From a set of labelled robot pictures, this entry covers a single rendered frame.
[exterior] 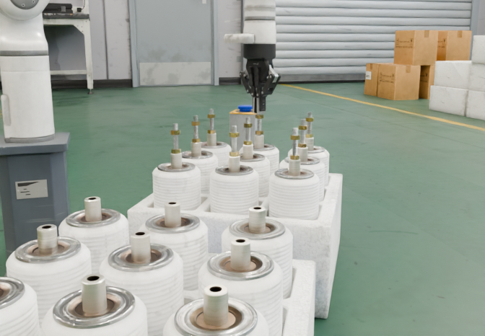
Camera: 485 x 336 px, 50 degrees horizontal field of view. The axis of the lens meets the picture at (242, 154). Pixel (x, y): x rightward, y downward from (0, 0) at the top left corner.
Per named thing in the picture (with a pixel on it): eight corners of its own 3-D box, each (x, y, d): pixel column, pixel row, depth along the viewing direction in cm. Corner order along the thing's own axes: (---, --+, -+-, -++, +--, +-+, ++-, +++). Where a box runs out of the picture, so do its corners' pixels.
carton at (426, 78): (450, 98, 469) (453, 64, 463) (427, 99, 463) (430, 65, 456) (430, 95, 497) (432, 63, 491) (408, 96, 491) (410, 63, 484)
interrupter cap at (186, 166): (157, 165, 107) (157, 162, 107) (193, 164, 109) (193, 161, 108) (157, 174, 100) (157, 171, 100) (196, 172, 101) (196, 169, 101)
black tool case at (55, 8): (26, 15, 521) (25, 4, 519) (70, 16, 537) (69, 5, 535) (27, 14, 490) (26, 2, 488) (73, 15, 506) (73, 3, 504)
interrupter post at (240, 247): (227, 272, 58) (227, 244, 57) (232, 263, 60) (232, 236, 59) (249, 273, 57) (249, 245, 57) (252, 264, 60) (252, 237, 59)
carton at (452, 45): (468, 64, 468) (472, 30, 462) (445, 64, 463) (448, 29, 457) (448, 63, 497) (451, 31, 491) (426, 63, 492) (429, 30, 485)
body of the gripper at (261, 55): (283, 40, 118) (283, 82, 120) (260, 40, 124) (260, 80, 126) (258, 40, 113) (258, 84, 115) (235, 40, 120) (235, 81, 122)
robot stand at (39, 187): (1, 292, 106) (-15, 147, 99) (12, 263, 119) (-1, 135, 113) (76, 283, 109) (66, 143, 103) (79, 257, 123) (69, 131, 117)
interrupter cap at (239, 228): (223, 239, 67) (223, 234, 67) (234, 220, 74) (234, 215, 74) (281, 244, 66) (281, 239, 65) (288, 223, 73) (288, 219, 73)
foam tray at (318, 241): (130, 295, 104) (126, 210, 100) (193, 229, 141) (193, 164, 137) (327, 319, 95) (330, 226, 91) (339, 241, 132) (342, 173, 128)
